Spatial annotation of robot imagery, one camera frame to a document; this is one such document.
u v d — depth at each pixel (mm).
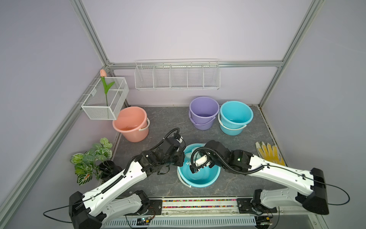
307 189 399
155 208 739
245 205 741
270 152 913
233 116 1013
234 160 508
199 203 760
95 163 697
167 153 544
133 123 880
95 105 740
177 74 991
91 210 384
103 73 826
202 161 623
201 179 818
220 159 501
